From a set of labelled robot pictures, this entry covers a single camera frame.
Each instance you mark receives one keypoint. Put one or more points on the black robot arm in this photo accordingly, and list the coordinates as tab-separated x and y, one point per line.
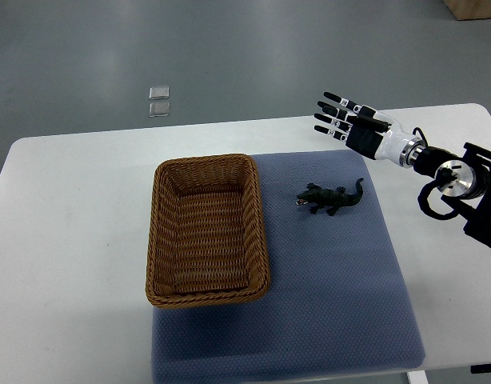
460	187

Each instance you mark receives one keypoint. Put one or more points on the dark green toy crocodile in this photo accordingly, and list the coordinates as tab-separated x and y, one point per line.
331	200

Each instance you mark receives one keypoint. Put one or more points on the brown wicker basket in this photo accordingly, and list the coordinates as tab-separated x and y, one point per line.
207	243

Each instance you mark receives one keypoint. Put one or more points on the upper floor plate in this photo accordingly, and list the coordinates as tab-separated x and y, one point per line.
159	92

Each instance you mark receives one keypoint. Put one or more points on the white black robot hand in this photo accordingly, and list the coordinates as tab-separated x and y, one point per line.
367	131

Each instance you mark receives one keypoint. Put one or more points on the blue textured mat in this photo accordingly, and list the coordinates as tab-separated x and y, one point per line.
337	302

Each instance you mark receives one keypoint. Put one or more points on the black table control panel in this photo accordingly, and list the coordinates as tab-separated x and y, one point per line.
481	369

